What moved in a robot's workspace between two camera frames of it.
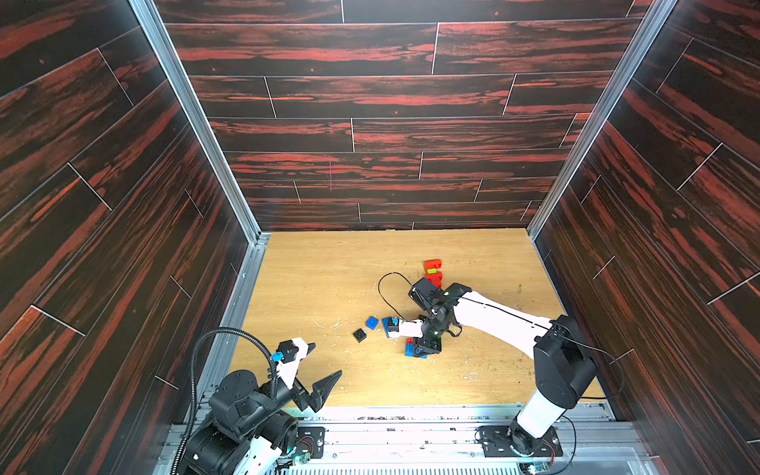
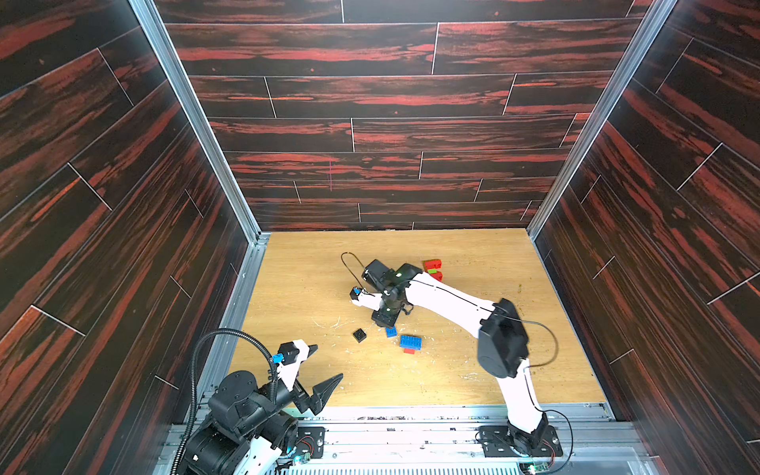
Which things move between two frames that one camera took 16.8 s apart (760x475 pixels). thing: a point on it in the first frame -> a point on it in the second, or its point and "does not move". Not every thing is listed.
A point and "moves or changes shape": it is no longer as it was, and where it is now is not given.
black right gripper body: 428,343 -> 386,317
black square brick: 359,335 does not move
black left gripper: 317,397 does not move
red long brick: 432,264 does not move
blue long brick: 410,350 moves or changes shape
